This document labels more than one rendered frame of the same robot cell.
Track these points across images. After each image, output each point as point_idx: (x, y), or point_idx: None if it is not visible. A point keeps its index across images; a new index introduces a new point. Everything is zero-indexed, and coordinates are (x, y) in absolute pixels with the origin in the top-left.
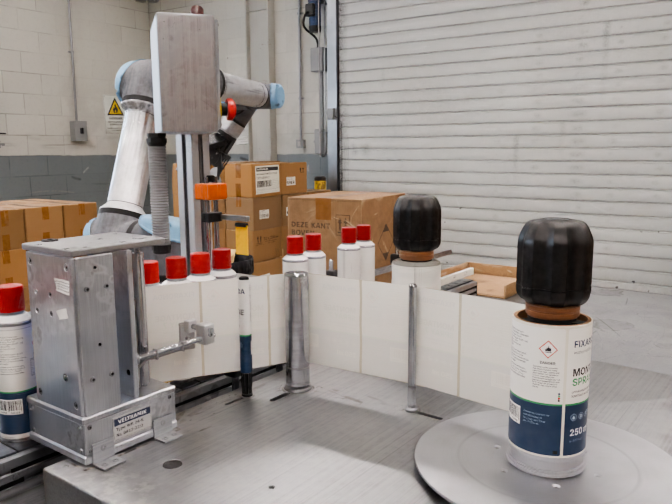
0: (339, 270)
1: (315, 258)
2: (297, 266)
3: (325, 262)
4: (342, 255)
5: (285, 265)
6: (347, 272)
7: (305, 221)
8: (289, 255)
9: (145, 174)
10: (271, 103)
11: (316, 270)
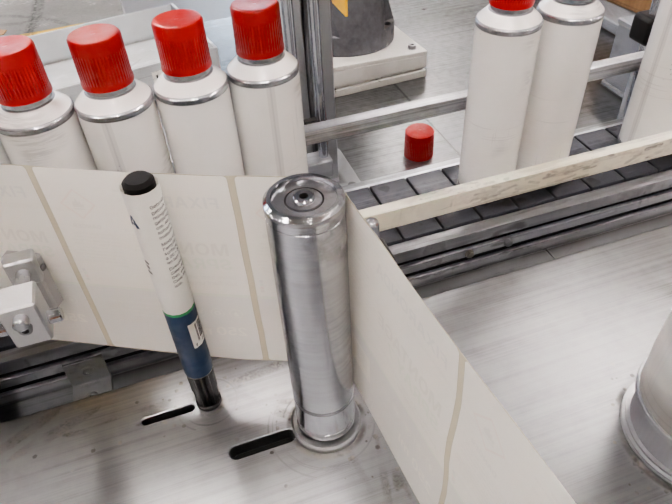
0: (651, 39)
1: (565, 23)
2: (501, 45)
3: (595, 34)
4: (670, 4)
5: (476, 35)
6: (668, 50)
7: None
8: (491, 10)
9: None
10: None
11: (561, 54)
